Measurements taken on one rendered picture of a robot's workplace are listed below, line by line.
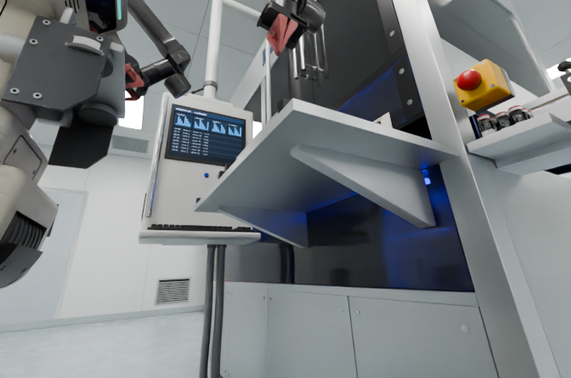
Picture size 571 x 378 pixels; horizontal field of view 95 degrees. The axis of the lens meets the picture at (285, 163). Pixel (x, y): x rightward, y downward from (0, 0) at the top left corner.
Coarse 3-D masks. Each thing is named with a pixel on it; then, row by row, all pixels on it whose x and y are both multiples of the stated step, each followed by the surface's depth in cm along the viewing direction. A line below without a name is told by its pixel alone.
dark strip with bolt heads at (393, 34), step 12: (384, 0) 81; (384, 12) 80; (384, 24) 80; (396, 24) 76; (396, 36) 75; (396, 48) 74; (396, 72) 72; (408, 72) 69; (408, 84) 68; (408, 96) 68; (408, 108) 67; (420, 108) 64
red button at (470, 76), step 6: (462, 72) 53; (468, 72) 52; (474, 72) 51; (462, 78) 53; (468, 78) 52; (474, 78) 51; (480, 78) 51; (462, 84) 53; (468, 84) 52; (474, 84) 51; (468, 90) 53
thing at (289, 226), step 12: (228, 216) 89; (240, 216) 88; (252, 216) 90; (264, 216) 92; (276, 216) 95; (288, 216) 97; (300, 216) 100; (264, 228) 91; (276, 228) 93; (288, 228) 95; (300, 228) 98; (288, 240) 94; (300, 240) 96
